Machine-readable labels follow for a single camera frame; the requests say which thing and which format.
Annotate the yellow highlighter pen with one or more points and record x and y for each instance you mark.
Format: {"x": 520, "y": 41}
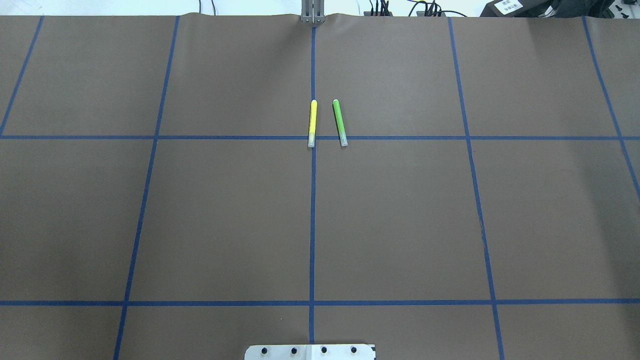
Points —
{"x": 312, "y": 127}

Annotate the grey metal camera post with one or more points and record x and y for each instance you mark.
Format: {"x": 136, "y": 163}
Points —
{"x": 313, "y": 12}

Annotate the black box with label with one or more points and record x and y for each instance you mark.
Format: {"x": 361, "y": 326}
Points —
{"x": 520, "y": 9}

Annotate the green highlighter pen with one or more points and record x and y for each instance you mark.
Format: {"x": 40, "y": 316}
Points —
{"x": 340, "y": 123}

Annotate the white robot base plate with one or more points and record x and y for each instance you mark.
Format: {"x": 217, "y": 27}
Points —
{"x": 358, "y": 351}

